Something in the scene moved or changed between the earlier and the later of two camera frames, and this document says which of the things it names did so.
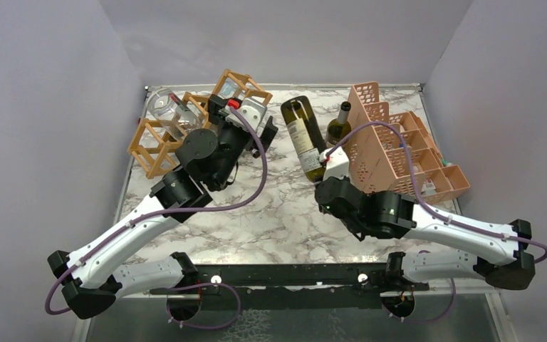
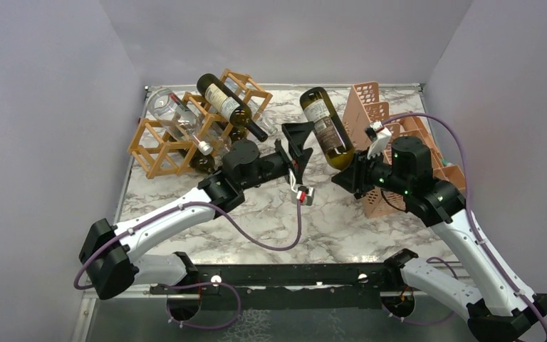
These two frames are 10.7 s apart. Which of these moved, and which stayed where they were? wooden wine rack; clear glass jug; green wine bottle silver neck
Moved: green wine bottle silver neck
Stayed: wooden wine rack; clear glass jug
